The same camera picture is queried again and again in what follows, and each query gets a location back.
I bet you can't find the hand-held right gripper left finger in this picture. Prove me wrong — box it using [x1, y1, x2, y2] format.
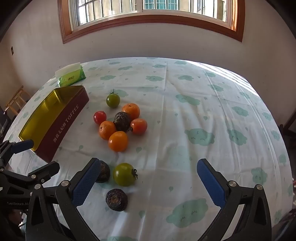
[25, 158, 102, 241]

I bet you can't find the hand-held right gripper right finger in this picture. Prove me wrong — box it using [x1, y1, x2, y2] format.
[196, 158, 272, 241]

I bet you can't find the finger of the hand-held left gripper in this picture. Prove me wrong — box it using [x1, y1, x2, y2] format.
[0, 139, 34, 167]
[0, 161, 60, 194]

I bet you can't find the dark brown wrinkled fruit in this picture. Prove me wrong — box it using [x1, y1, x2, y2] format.
[113, 111, 132, 132]
[95, 160, 111, 183]
[106, 188, 128, 211]

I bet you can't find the large green tomato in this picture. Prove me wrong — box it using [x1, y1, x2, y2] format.
[113, 163, 138, 187]

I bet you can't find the red and gold tin box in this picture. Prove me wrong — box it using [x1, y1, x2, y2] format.
[18, 85, 90, 163]

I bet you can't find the smooth orange tomato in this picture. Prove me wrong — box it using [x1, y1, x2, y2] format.
[108, 131, 128, 153]

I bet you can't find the orange mandarin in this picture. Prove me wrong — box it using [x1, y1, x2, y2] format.
[99, 121, 117, 141]
[122, 103, 141, 120]

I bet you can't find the red tomato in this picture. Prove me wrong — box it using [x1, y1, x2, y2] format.
[93, 111, 107, 125]

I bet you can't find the orange-red tomato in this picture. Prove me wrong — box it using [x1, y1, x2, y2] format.
[129, 118, 148, 135]

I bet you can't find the small green tomato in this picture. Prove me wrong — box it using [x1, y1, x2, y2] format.
[106, 89, 121, 108]

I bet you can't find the dark furniture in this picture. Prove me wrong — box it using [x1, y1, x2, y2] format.
[0, 105, 12, 139]

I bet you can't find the light wooden chair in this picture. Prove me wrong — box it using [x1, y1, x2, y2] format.
[5, 85, 31, 116]

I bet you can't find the white cloud print tablecloth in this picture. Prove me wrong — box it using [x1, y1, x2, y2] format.
[0, 57, 295, 241]

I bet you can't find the green tissue pack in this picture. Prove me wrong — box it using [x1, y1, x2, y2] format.
[55, 62, 86, 88]

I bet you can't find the dark wooden chair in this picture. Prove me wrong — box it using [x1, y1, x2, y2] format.
[279, 109, 296, 144]

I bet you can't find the wooden framed window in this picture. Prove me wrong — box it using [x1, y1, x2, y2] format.
[57, 0, 245, 44]

